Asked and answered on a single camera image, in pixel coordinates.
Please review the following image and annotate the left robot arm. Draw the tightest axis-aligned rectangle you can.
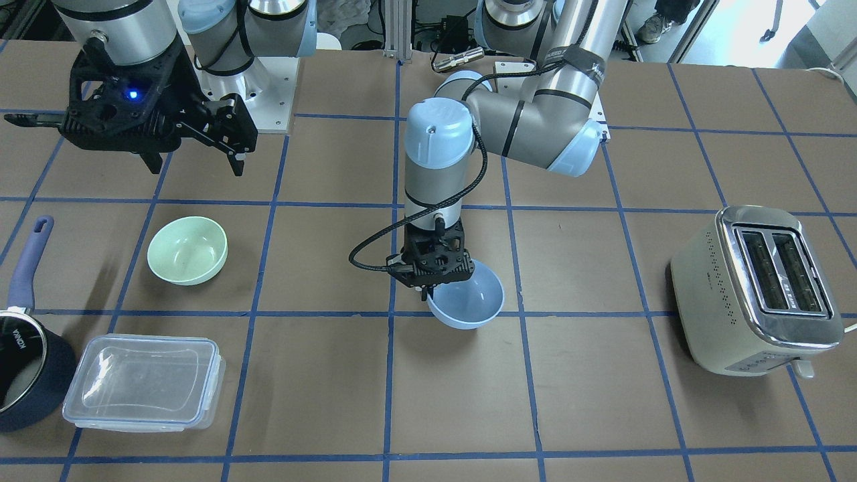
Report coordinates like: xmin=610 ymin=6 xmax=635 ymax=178
xmin=384 ymin=1 xmax=625 ymax=292

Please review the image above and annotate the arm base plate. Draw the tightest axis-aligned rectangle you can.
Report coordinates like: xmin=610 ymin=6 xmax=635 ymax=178
xmin=495 ymin=71 xmax=611 ymax=143
xmin=197 ymin=57 xmax=300 ymax=134

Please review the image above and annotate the blue bowl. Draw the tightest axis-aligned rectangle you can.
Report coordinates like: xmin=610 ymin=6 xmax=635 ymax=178
xmin=426 ymin=259 xmax=505 ymax=330

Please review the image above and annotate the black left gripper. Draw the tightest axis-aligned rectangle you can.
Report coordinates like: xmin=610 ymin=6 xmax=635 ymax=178
xmin=386 ymin=220 xmax=475 ymax=302

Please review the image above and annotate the cream silver toaster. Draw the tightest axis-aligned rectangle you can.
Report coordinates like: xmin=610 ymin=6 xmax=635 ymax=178
xmin=670 ymin=205 xmax=846 ymax=379

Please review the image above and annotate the clear plastic food container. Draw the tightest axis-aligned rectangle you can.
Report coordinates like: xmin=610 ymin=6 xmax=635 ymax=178
xmin=62 ymin=333 xmax=226 ymax=432

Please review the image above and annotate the green bowl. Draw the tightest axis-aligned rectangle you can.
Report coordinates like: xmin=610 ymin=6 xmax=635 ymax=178
xmin=147 ymin=216 xmax=228 ymax=286

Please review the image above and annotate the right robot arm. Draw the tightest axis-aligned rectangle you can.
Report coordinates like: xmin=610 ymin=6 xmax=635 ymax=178
xmin=4 ymin=1 xmax=317 ymax=176

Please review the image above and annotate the dark blue saucepan with lid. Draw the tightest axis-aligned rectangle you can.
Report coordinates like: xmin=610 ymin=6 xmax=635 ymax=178
xmin=1 ymin=216 xmax=77 ymax=433

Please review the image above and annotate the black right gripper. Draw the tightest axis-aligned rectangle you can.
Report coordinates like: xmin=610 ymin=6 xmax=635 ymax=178
xmin=4 ymin=34 xmax=259 ymax=177

